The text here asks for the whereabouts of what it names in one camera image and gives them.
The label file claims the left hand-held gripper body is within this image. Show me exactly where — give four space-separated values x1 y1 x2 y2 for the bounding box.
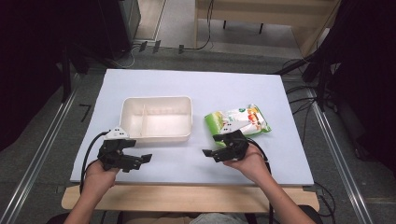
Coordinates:
97 125 137 172

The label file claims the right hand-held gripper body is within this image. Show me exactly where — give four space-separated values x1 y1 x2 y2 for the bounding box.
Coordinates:
212 120 250 162

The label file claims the green and white snack packet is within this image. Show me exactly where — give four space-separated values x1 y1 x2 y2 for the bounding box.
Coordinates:
204 104 273 147

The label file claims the person's right hand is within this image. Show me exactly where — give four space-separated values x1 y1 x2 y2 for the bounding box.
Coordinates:
223 143 273 185

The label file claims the person's left hand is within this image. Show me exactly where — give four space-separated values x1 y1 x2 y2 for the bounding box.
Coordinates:
83 159 120 196

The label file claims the white divided plastic box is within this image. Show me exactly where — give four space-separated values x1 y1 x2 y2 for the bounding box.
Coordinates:
119 95 193 144

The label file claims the wooden table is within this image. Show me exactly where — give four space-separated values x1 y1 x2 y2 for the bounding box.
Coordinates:
61 182 321 214

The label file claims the person's gray clothing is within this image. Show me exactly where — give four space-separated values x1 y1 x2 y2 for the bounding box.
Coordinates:
189 212 248 224

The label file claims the black curtain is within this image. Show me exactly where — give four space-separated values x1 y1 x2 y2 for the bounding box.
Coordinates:
0 0 106 152
323 0 396 178

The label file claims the dark computer tower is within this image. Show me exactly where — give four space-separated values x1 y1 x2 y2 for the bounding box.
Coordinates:
98 0 142 61

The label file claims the light wooden bench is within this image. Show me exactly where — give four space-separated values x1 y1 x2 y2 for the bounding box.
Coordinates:
193 0 342 59

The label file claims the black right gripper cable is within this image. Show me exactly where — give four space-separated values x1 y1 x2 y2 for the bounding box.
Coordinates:
247 137 276 224

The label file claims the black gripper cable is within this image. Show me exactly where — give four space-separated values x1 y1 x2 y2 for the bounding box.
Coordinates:
78 131 110 196
247 137 276 224

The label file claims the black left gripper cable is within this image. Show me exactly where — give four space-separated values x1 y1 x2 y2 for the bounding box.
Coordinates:
78 131 110 196

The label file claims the metal floor rail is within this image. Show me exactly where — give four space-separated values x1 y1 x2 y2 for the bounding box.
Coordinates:
305 88 375 224
0 76 82 224

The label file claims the bundle of black floor cables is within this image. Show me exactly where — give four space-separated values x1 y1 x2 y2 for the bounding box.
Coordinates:
281 58 341 145

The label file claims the white floor cable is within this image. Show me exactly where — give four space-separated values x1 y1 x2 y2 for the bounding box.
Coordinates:
108 46 142 70

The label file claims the thin black hanging cable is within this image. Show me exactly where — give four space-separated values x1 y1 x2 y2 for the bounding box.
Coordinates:
182 0 217 51

